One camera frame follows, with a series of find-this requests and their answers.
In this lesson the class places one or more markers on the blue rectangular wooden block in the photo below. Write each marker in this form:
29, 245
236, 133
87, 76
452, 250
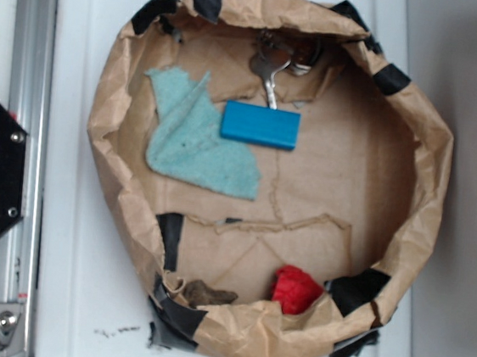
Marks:
262, 126

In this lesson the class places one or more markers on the light blue cloth scrap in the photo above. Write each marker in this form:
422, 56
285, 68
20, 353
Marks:
187, 145

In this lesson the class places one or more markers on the brown paper bin with tape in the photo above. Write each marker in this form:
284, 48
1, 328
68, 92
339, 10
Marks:
356, 205

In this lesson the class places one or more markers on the brown rock-like lump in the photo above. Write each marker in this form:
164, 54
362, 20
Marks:
198, 293

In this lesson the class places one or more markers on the red crumpled object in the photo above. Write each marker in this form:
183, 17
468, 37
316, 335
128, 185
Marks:
294, 290

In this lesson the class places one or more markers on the white tray board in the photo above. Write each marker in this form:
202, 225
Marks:
90, 301

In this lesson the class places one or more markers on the aluminium extrusion rail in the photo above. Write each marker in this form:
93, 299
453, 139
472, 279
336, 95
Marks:
29, 96

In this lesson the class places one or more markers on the metal corner bracket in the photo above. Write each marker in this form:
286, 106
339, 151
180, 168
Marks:
11, 330

